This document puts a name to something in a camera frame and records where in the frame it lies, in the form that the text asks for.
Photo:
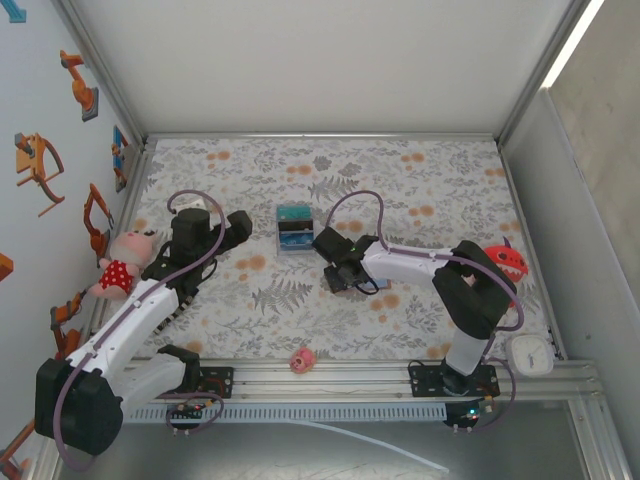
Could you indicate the clear acrylic card stand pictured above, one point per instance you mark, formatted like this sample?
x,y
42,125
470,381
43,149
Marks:
x,y
296,253

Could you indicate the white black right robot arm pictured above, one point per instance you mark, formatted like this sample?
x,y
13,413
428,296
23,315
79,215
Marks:
x,y
410,262

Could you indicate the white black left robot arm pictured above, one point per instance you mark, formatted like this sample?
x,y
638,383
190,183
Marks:
x,y
125,325

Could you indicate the blue printed card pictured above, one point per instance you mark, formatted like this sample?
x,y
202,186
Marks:
x,y
297,241

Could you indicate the teal card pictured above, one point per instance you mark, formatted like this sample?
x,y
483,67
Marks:
x,y
292,213

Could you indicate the floral tablecloth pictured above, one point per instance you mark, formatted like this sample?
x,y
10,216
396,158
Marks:
x,y
350,165

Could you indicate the pink plush doll red dress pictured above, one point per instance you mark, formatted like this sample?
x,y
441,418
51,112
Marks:
x,y
117,272

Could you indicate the black white striped cloth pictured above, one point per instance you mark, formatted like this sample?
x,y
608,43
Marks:
x,y
172,320

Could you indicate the small pink toy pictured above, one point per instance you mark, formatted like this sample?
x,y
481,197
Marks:
x,y
304,361

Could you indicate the red monster toy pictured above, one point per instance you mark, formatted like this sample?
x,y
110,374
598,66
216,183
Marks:
x,y
510,260

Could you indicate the white plastic tube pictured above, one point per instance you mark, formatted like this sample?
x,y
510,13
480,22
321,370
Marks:
x,y
380,445

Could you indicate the white light strip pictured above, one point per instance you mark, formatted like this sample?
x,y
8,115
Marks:
x,y
570,47

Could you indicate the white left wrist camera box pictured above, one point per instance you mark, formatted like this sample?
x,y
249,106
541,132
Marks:
x,y
195,204

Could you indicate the blue orange wall sticker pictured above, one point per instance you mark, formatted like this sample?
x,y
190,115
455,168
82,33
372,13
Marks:
x,y
119,155

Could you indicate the aluminium frame rail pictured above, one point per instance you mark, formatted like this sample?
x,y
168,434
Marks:
x,y
350,385

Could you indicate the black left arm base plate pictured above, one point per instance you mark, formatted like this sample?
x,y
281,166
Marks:
x,y
225,382

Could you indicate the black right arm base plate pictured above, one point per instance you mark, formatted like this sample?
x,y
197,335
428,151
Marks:
x,y
422,382

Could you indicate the orange claw wall sticker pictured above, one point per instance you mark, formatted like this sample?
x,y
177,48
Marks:
x,y
30,160

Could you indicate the orange block wall sticker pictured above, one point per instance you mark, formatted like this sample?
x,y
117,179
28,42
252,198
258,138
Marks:
x,y
5,267

